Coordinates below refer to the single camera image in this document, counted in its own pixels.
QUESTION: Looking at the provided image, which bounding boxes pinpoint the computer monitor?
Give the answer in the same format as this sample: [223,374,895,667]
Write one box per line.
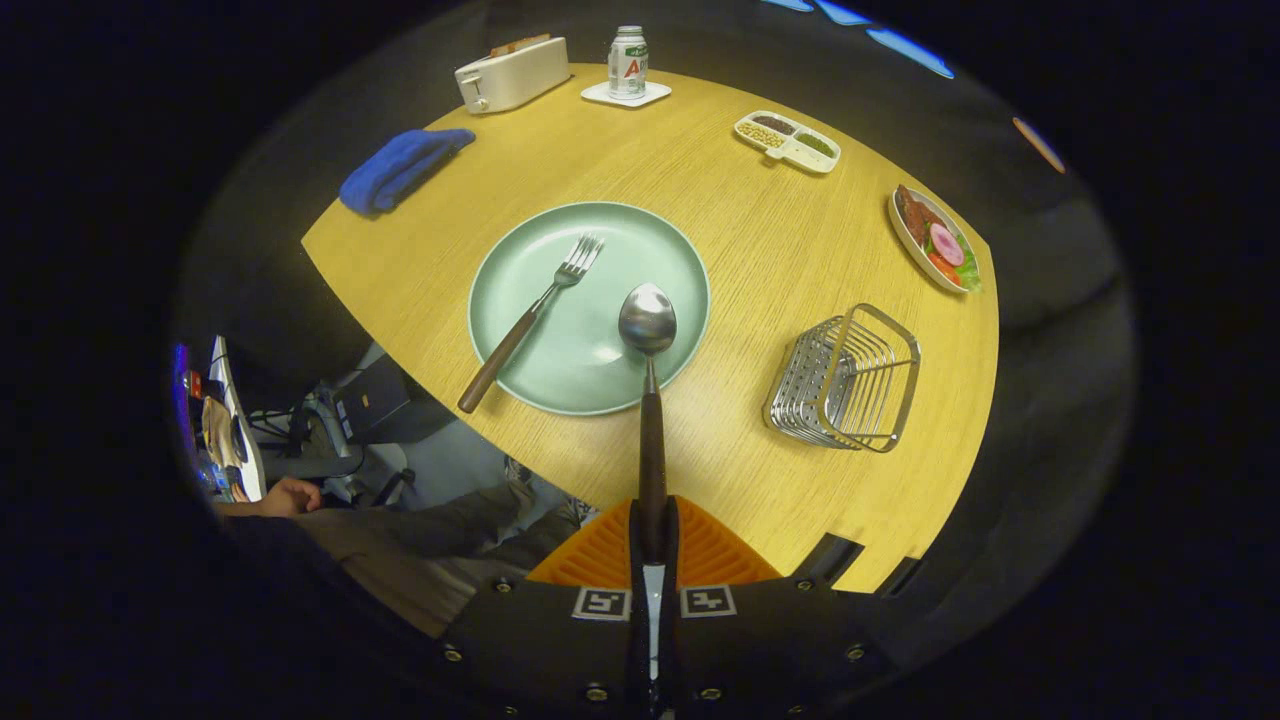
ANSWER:
[172,343,193,456]

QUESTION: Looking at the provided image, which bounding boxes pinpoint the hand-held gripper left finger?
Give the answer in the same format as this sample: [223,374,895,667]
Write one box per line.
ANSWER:
[440,497,651,720]

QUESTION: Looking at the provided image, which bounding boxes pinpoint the black computer case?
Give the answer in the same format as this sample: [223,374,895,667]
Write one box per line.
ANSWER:
[333,355,456,446]

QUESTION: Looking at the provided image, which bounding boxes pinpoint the fork with brown handle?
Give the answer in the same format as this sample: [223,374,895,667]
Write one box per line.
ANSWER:
[457,233,606,415]

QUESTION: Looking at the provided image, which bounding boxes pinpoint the white side desk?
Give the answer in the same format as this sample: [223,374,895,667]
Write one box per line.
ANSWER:
[208,335,267,503]

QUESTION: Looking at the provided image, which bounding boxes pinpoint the metal wire basket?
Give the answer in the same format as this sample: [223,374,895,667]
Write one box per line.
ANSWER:
[762,303,922,453]

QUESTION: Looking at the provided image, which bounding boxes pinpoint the white toaster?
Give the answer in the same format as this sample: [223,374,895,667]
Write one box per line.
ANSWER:
[454,33,572,115]

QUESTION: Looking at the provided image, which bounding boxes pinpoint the white oval food plate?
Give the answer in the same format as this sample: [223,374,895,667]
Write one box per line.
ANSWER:
[887,184,983,295]

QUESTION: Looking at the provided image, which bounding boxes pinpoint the small white labelled bottle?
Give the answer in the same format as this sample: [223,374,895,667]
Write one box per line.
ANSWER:
[607,25,649,100]

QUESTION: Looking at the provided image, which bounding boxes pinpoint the spoon with brown handle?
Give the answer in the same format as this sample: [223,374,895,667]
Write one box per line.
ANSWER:
[618,282,678,563]

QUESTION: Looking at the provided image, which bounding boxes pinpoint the white divided dish with beans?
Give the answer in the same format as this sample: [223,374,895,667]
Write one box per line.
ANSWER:
[733,110,842,176]

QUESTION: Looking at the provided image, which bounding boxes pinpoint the green lettuce leaf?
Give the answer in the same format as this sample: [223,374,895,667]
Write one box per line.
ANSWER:
[950,235,983,293]

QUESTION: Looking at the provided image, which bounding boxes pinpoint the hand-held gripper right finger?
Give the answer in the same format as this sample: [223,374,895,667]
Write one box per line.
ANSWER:
[655,497,896,720]

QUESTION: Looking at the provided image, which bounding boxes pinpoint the brown meat slices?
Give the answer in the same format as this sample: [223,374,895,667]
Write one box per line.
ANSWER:
[894,185,933,248]

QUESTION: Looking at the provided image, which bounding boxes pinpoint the white square coaster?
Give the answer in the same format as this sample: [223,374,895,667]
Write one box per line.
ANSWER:
[581,80,673,109]

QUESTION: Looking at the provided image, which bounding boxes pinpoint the black cable bundle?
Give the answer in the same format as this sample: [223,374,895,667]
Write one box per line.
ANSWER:
[248,403,346,453]

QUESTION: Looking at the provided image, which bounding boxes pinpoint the blue folded towel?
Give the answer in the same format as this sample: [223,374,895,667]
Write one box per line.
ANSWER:
[338,128,477,217]

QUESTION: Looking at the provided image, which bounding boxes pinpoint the pale green round plate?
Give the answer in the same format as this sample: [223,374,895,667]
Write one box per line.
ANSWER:
[468,201,711,417]

